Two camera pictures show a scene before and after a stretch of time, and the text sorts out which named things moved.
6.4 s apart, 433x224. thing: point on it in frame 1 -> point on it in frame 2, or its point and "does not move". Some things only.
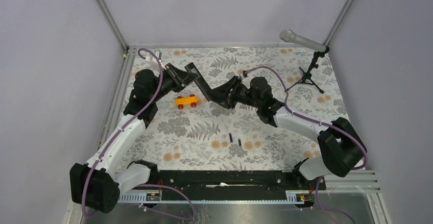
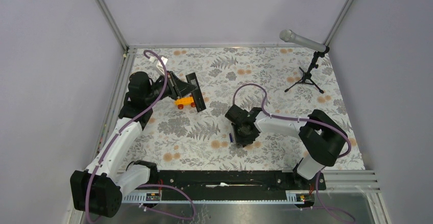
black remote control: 199,80 -> 197,97
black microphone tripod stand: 306,77 does not move
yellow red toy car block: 180,101 does not move
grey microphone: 287,35 does not move
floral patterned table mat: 189,132 does not move
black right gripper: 222,92 -> 241,141
